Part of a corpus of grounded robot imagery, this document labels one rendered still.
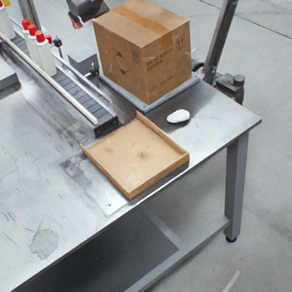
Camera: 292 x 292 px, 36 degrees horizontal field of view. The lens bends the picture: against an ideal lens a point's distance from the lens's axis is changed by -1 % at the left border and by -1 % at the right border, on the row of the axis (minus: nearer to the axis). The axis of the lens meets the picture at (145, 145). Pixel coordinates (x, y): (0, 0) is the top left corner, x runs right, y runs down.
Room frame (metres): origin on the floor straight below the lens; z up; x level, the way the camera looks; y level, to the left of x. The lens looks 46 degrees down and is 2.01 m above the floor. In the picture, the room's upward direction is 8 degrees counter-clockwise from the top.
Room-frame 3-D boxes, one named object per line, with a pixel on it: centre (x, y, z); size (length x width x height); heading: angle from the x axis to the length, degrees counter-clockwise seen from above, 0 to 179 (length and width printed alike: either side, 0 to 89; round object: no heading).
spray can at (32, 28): (1.67, 0.39, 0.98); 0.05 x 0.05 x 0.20
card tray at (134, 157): (1.11, 0.04, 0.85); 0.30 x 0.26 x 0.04; 32
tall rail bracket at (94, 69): (1.46, 0.17, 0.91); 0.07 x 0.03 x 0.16; 122
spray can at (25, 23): (1.72, 0.42, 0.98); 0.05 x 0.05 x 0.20
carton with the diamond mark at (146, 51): (1.53, -0.05, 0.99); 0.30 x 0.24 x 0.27; 35
